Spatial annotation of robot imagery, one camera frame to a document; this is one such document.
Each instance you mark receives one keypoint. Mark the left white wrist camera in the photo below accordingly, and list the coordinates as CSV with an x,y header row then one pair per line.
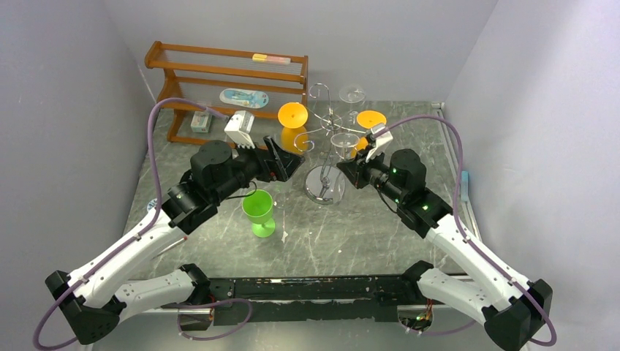
x,y
238,129

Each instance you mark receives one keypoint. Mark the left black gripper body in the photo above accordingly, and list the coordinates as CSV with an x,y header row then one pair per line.
x,y
252,165

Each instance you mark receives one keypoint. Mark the blue oval package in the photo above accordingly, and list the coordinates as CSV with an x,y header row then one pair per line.
x,y
244,98

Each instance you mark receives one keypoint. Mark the blue patterned small jar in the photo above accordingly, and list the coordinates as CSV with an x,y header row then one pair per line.
x,y
153,205

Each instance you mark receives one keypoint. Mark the wooden shelf rack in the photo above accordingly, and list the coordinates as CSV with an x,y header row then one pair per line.
x,y
226,81

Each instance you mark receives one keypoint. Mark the clear wine glass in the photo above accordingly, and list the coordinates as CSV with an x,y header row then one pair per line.
x,y
353,95

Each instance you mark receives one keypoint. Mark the chrome wine glass rack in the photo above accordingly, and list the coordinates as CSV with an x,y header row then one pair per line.
x,y
324,183

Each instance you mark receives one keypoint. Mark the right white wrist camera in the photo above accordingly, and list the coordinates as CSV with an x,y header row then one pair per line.
x,y
379,138

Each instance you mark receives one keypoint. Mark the orange plastic goblet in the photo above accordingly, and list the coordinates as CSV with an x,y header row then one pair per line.
x,y
293,117
367,119

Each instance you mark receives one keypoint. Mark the blue object at wall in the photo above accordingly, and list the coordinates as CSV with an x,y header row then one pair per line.
x,y
464,186

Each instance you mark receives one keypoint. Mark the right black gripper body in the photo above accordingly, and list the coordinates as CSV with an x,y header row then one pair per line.
x,y
358,169

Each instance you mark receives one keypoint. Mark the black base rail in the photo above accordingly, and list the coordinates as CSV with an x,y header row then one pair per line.
x,y
379,298

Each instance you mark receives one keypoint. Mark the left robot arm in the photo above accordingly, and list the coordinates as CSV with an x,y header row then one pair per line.
x,y
98,296

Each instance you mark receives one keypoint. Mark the yellow pink eraser bar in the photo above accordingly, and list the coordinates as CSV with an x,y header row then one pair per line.
x,y
269,59

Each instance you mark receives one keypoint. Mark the small white box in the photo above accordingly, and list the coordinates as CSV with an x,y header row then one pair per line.
x,y
201,122

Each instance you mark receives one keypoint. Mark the green plastic goblet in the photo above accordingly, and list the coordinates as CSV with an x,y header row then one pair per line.
x,y
258,208

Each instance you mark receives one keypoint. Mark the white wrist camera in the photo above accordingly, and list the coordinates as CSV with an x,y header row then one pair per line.
x,y
238,129
379,138

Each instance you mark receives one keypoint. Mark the silver pen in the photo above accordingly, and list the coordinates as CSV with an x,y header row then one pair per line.
x,y
172,246

